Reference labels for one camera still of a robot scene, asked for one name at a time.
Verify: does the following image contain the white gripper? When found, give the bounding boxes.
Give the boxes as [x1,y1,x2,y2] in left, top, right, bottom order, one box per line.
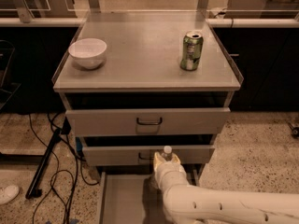
[153,152,187,192]

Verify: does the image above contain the clear plastic water bottle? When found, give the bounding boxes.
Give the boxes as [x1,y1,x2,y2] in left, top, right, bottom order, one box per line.
[161,146,172,161]

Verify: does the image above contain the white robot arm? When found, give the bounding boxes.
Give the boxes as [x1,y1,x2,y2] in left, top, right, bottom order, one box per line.
[153,153,299,224]

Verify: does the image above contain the grey middle drawer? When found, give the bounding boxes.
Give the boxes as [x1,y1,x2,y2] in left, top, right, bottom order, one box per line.
[82,145,214,166]

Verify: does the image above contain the grey drawer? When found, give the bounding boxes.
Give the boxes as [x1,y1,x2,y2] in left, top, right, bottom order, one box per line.
[66,107,230,136]
[82,145,214,166]
[96,170,209,224]

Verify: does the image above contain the grey bottom drawer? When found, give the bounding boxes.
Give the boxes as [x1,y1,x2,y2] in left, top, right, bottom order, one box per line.
[96,170,209,224]

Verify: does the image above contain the grey top drawer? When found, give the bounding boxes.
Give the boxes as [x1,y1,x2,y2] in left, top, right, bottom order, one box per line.
[66,107,230,136]

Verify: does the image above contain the grey drawer cabinet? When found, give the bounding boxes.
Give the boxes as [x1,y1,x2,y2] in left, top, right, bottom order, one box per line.
[51,10,245,224]

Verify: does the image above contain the green soda can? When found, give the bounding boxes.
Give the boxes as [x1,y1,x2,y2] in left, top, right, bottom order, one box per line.
[180,31,204,71]

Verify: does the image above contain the black caster wheel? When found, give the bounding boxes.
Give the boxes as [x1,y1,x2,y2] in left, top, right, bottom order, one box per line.
[288,123,299,137]

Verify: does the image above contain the white ceramic bowl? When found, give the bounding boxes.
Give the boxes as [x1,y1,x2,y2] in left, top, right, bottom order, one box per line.
[68,38,107,69]

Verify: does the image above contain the black floor bar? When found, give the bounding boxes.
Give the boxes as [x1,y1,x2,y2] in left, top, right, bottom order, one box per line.
[25,129,60,200]

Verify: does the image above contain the white shoe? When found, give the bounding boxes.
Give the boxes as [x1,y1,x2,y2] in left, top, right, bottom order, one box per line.
[0,185,20,205]

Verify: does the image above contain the black floor cables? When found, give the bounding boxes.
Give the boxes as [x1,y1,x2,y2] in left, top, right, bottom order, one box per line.
[28,111,100,224]

